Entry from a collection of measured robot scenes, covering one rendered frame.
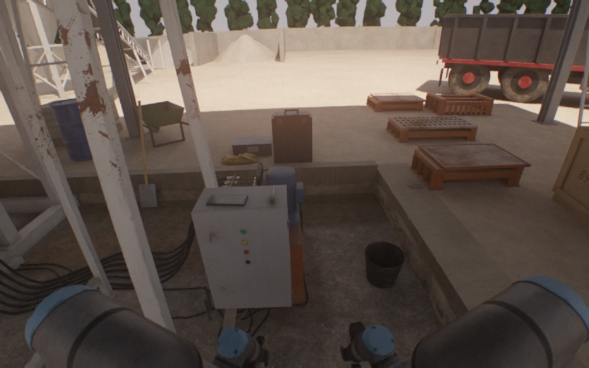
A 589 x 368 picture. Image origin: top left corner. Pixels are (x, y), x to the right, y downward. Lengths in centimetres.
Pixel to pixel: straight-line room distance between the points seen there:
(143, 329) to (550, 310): 57
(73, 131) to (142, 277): 434
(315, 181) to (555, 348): 337
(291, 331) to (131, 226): 160
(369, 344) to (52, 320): 79
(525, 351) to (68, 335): 59
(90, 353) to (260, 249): 95
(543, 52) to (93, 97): 893
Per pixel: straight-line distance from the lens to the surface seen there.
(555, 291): 56
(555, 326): 52
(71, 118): 521
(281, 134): 368
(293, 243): 202
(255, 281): 146
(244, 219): 123
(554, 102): 724
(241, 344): 99
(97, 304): 53
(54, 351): 53
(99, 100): 91
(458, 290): 230
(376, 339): 100
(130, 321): 49
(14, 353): 302
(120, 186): 94
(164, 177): 399
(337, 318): 237
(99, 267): 276
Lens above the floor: 189
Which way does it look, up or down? 28 degrees down
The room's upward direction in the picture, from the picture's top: 2 degrees counter-clockwise
